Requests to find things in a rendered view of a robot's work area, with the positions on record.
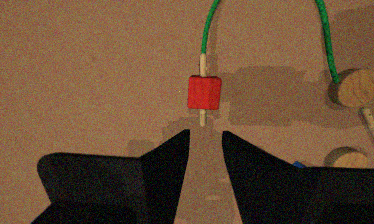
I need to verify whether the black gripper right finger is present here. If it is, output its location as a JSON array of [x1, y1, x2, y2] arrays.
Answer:
[[222, 131, 374, 224]]

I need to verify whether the round wooden button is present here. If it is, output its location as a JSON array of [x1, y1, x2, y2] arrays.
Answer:
[[328, 69, 374, 108]]

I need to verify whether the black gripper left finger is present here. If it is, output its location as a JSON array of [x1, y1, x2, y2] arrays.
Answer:
[[37, 129, 190, 224]]

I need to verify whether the round wooden disc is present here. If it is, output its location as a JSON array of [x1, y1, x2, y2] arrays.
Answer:
[[324, 147, 368, 169]]

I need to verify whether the small blue block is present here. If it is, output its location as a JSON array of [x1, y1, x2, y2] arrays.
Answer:
[[292, 161, 306, 168]]

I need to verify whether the green string with thin wooden stick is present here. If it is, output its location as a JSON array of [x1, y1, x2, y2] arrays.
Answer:
[[200, 0, 339, 127]]

